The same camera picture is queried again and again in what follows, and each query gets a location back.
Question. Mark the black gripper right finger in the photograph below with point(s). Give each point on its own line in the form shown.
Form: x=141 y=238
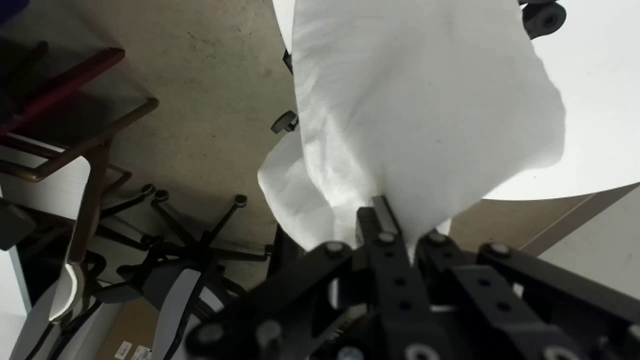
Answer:
x=532 y=300

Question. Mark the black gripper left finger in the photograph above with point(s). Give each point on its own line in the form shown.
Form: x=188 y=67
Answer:
x=292 y=293

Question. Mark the white towel blue stripes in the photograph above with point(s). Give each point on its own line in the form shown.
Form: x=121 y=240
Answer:
x=413 y=112

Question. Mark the black office chair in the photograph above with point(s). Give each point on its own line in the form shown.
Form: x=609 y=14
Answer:
x=201 y=250

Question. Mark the cardboard box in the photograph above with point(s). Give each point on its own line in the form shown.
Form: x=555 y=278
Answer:
x=126 y=333

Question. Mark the wooden frame furniture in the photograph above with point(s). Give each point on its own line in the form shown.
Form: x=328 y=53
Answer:
x=88 y=200

